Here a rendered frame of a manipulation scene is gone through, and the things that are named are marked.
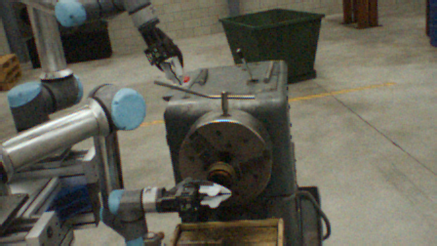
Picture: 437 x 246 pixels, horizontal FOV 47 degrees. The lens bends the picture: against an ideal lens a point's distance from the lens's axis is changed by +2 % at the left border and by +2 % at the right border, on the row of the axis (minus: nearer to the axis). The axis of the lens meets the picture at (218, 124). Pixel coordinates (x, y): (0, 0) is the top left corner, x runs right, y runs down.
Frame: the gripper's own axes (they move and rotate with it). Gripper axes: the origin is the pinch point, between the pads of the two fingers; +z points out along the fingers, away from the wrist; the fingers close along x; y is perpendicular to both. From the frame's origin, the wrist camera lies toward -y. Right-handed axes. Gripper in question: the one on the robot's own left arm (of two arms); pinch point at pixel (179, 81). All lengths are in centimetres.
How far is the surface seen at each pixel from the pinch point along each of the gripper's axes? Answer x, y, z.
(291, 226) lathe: 7, -17, 70
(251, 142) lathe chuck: 11.4, -1.7, 28.1
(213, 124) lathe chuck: 2.6, -1.7, 17.6
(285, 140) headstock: 19.1, -17.8, 37.7
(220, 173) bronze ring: 1.9, 12.2, 29.2
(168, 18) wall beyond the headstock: -267, -972, 4
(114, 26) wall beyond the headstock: -380, -942, -31
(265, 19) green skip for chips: -29, -592, 59
